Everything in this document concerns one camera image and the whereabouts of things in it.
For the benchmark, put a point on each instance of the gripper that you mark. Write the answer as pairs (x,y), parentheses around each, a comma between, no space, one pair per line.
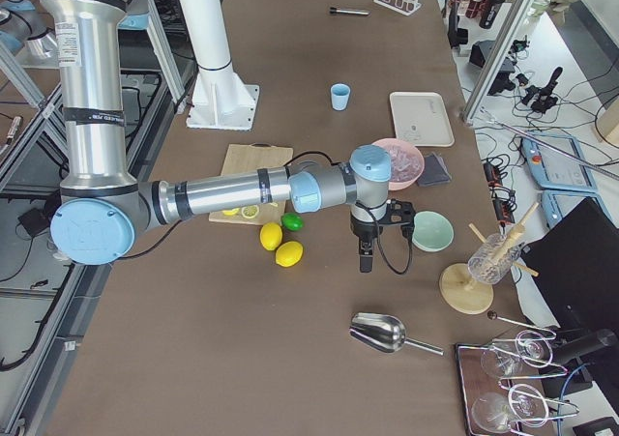
(364,230)

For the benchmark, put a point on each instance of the light blue cup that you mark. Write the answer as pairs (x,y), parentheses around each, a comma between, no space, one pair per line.
(340,94)

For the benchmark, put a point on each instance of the steel muddler black tip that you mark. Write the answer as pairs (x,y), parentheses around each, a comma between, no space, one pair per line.
(346,11)

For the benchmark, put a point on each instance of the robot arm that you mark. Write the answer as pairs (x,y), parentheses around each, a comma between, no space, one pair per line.
(104,208)

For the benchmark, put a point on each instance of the clear ice cubes pile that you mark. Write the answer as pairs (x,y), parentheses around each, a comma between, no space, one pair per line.
(406,164)

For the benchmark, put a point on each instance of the steel ice scoop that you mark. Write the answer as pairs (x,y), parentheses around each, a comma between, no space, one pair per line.
(386,333)

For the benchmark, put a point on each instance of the green bowl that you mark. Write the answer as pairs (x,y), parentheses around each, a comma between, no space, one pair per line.
(433,232)

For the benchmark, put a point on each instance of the green lime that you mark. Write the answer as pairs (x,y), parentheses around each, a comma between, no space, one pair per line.
(292,222)

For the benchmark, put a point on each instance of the whole lemon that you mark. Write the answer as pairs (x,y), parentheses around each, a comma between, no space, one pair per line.
(289,254)
(270,236)

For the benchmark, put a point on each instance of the grey folded cloth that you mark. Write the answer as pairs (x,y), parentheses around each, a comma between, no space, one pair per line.
(435,172)

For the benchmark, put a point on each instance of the pink bowl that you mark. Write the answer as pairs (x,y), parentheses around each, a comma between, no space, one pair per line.
(385,143)

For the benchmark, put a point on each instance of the wooden mug tree stand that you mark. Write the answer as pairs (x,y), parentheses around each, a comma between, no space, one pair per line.
(461,291)

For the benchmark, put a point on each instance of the clear patterned glass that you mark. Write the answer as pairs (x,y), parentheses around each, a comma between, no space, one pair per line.
(490,263)

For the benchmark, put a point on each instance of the lemon slice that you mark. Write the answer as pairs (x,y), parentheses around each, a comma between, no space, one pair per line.
(250,212)

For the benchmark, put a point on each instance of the lemon half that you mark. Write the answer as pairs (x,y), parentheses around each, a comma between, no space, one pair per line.
(231,212)

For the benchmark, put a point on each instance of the cream rabbit tray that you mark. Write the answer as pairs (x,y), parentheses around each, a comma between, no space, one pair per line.
(421,119)

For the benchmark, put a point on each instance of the wooden cutting board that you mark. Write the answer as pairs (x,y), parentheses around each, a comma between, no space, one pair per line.
(244,158)

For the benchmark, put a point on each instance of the blue teach pendant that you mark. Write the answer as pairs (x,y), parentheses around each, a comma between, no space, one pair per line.
(556,204)
(552,170)

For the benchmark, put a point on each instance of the wine glass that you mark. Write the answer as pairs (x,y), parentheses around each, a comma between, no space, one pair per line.
(522,408)
(521,356)

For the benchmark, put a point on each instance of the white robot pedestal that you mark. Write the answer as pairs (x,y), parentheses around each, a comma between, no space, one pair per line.
(220,98)

